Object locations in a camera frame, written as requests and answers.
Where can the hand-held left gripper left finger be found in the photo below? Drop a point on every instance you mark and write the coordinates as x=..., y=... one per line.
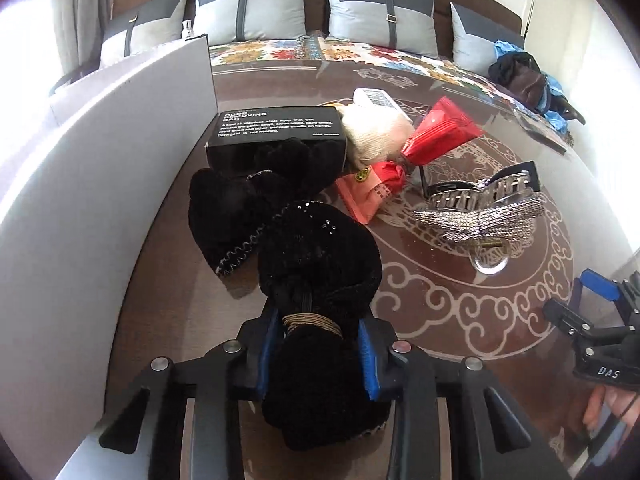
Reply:
x=265, y=355

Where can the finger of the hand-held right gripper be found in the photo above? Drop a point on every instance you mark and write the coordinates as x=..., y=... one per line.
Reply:
x=597, y=285
x=565, y=315

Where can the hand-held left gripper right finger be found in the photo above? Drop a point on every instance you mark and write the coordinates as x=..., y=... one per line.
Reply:
x=367, y=355

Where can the black velvet scrunchie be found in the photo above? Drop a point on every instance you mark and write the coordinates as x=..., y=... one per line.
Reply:
x=320, y=270

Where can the cream knitted cloth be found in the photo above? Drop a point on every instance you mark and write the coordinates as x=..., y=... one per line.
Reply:
x=370, y=135

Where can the white storage box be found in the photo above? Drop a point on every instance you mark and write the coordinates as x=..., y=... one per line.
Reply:
x=75, y=235

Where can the wooden desktop with fish pattern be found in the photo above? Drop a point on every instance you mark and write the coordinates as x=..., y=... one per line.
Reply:
x=450, y=320

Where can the person's right hand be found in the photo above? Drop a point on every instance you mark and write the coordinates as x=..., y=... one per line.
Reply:
x=627, y=402

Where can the glitter bow hair clip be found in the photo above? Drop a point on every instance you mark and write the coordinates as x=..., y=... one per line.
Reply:
x=475, y=220

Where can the silver black claw clip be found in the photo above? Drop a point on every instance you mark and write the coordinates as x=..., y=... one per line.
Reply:
x=500, y=185

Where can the black knit hat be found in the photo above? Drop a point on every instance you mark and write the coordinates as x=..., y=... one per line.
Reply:
x=220, y=210

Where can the magazine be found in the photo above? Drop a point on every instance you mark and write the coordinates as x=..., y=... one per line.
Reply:
x=542, y=132

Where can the small red packet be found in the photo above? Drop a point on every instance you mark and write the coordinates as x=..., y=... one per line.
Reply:
x=370, y=190

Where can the blue cloth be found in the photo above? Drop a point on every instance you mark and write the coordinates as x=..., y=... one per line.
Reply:
x=560, y=115

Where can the large red packet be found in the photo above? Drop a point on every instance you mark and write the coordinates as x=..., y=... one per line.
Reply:
x=440, y=132

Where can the black box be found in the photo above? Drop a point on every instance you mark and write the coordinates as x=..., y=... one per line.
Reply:
x=275, y=125

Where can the dark brown handbag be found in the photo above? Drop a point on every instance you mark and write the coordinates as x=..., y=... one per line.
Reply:
x=510, y=70

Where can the grey two-tone pillow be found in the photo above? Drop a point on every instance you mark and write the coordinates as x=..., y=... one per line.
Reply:
x=145, y=30
x=475, y=40
x=250, y=10
x=380, y=15

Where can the white door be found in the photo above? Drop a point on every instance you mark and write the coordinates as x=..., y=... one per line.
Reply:
x=560, y=10

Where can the floral blanket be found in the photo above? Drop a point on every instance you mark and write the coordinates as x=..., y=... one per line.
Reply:
x=350, y=55

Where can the grey curtain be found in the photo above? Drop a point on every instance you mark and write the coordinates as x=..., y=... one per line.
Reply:
x=92, y=10

